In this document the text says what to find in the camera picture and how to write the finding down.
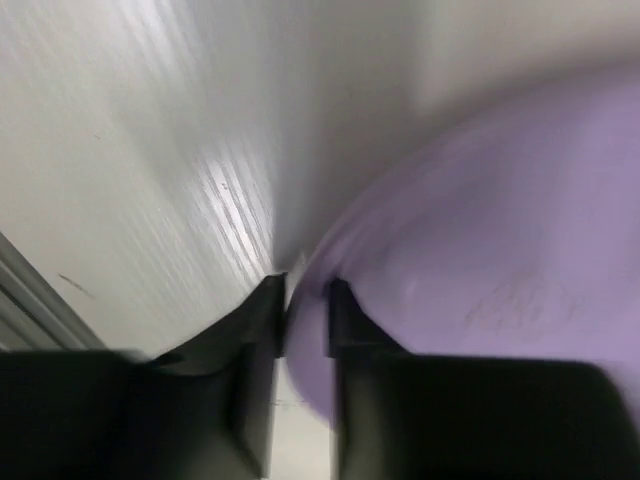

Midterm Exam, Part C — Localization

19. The purple plastic plate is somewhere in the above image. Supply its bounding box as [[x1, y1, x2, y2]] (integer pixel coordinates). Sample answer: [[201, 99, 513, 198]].
[[285, 68, 639, 419]]

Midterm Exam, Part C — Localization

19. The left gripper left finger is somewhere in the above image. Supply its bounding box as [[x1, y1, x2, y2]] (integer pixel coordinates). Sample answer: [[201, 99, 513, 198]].
[[1, 274, 286, 479]]

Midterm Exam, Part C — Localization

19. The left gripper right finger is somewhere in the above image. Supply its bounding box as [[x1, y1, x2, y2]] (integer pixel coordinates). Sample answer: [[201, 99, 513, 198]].
[[328, 279, 639, 479]]

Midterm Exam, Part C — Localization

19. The aluminium rail front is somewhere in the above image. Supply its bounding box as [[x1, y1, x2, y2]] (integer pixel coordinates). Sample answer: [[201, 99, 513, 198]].
[[1, 237, 106, 351]]

